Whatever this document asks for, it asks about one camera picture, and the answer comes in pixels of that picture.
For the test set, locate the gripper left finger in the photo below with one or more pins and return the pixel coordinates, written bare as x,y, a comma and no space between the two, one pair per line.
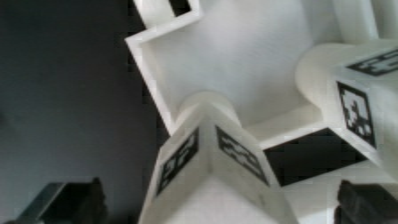
40,205

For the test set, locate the white chair leg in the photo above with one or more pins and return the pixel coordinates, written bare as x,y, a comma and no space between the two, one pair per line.
214,185
347,81

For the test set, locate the white chair seat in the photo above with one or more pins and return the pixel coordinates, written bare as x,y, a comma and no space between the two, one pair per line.
223,45

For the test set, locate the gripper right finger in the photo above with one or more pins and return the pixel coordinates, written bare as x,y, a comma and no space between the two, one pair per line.
369,204

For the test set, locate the white front fence rail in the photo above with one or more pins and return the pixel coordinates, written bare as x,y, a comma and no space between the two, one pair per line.
312,194

